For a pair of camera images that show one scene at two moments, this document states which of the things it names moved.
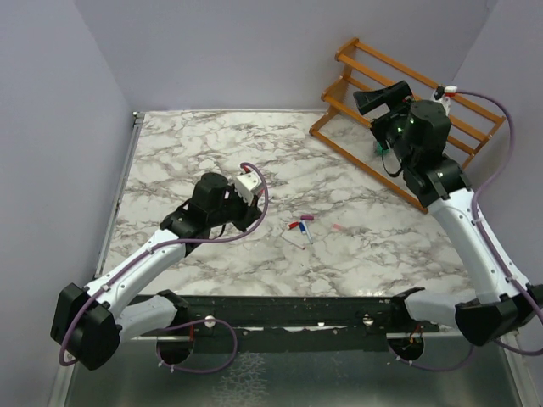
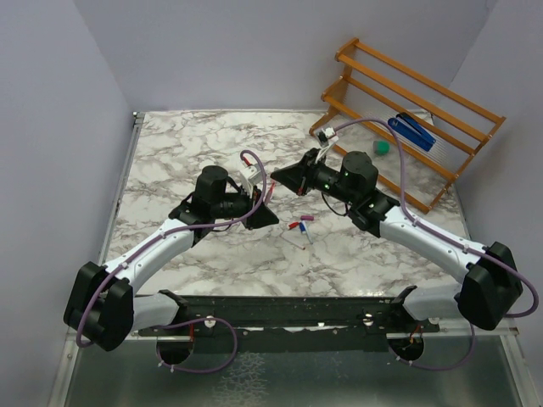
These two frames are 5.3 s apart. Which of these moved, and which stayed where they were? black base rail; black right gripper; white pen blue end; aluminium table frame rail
Moved: black right gripper
Stayed: aluminium table frame rail; black base rail; white pen blue end
